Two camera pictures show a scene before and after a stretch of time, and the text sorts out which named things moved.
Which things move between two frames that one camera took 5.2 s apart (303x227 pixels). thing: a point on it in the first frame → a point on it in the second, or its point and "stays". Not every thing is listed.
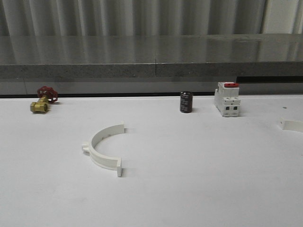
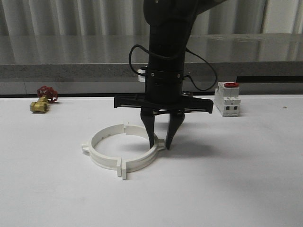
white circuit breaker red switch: (227, 99) stays
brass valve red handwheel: (47, 95) stays
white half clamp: (99, 160) stays
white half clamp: (294, 125) → (143, 161)
